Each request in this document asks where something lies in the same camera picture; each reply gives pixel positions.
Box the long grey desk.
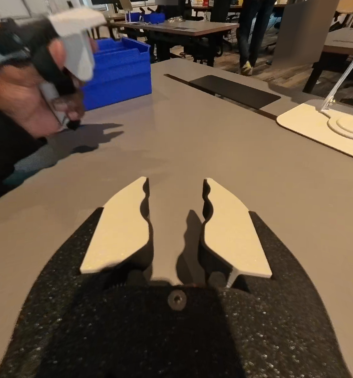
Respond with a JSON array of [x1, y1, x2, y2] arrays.
[[303, 29, 353, 95]]

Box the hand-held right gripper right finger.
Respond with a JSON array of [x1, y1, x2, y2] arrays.
[[198, 178, 273, 289]]

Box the grey desk wooden edge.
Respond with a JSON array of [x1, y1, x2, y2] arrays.
[[109, 19, 240, 67]]

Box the beige chair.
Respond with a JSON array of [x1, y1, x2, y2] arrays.
[[118, 0, 133, 23]]

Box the small blue storage bins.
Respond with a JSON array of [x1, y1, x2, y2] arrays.
[[126, 12, 166, 25]]

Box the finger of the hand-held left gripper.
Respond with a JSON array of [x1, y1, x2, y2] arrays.
[[47, 8, 108, 38]]

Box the black desk panel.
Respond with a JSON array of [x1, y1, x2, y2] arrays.
[[189, 74, 282, 110]]

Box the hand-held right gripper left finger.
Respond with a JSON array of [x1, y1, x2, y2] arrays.
[[80, 177, 154, 282]]

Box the person's left hand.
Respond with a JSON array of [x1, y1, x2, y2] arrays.
[[0, 38, 98, 138]]

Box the blue plastic bin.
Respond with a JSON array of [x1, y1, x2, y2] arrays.
[[80, 37, 153, 112]]

